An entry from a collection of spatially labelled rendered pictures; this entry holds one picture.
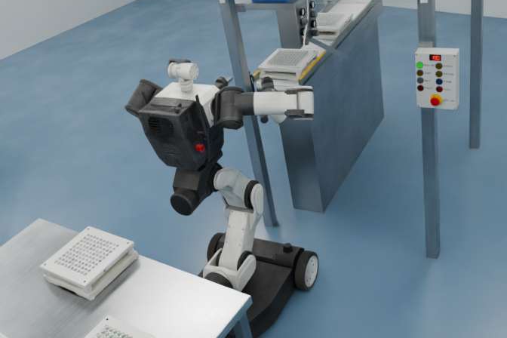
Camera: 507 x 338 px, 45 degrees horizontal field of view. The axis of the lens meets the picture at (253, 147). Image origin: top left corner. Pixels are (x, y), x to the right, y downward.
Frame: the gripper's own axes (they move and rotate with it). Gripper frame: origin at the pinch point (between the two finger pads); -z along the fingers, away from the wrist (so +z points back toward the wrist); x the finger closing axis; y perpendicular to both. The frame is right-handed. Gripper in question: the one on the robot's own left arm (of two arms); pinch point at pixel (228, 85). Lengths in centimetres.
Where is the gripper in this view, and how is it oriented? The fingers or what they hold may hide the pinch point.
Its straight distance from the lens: 291.3
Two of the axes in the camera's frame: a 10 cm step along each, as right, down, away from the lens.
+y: 8.0, 1.8, -5.7
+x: 1.7, 8.4, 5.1
